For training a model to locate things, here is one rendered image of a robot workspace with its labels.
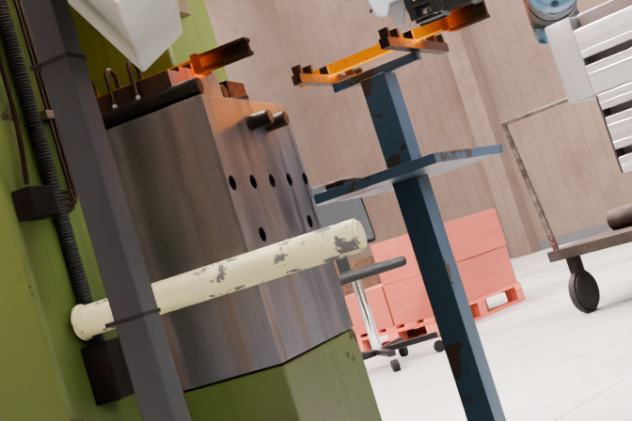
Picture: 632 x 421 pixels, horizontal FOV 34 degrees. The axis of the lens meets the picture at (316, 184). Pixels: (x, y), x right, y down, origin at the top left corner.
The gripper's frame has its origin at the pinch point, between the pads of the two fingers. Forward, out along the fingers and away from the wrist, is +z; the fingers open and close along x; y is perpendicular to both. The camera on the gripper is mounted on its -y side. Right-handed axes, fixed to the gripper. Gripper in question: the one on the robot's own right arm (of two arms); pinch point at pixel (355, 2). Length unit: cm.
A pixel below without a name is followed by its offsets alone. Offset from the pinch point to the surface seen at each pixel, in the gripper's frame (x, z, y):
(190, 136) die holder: -15.9, 28.6, 14.3
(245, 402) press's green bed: -16, 33, 57
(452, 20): 44.6, -7.6, 0.1
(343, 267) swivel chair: 382, 144, 43
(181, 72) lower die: -7.1, 30.7, 2.0
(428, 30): 44.7, -2.1, 0.3
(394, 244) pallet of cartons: 453, 132, 39
